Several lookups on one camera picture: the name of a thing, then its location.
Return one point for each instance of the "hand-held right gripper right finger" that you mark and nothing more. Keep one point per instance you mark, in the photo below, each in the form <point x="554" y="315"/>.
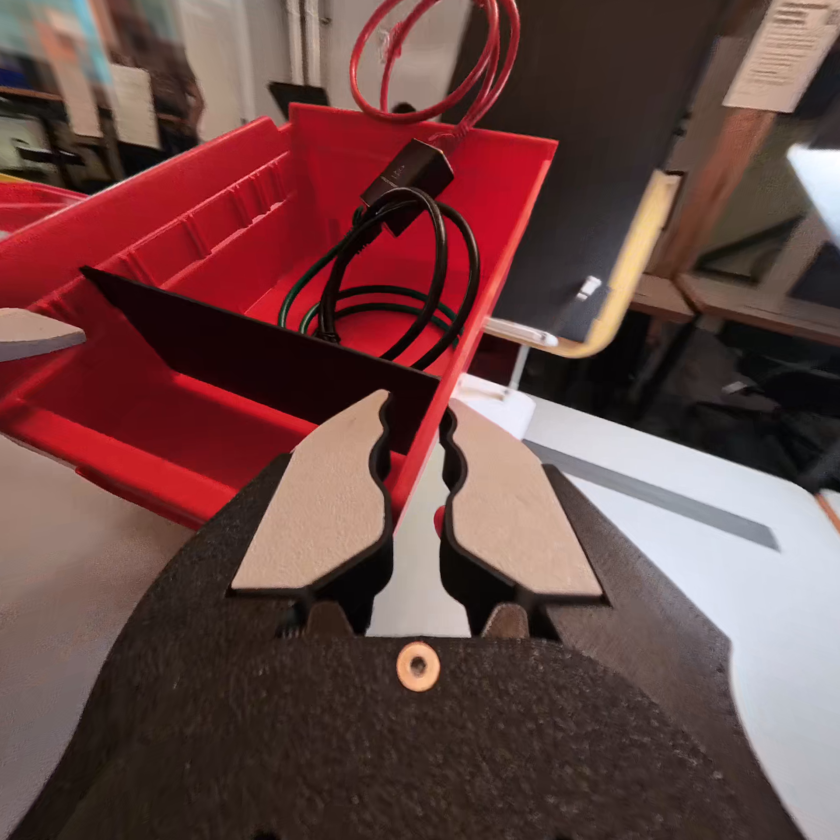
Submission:
<point x="518" y="525"/>

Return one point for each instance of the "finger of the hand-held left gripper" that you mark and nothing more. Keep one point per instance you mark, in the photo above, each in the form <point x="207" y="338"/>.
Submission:
<point x="33" y="334"/>

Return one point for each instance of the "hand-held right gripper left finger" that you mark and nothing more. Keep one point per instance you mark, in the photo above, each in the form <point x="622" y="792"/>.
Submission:
<point x="315" y="512"/>

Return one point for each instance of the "red plastic bin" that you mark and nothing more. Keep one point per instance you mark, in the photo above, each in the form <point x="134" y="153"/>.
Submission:
<point x="164" y="426"/>

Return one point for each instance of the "dark grey ethernet adapter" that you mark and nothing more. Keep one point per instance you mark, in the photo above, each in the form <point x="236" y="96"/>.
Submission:
<point x="413" y="170"/>

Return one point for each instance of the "black tape strip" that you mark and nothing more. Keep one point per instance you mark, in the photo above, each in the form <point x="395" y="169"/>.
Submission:
<point x="656" y="495"/>

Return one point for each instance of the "black bin divider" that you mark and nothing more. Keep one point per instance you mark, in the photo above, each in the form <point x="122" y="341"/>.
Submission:
<point x="262" y="361"/>

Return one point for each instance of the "paper wall notice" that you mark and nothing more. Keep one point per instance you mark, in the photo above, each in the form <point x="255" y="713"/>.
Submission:
<point x="781" y="52"/>

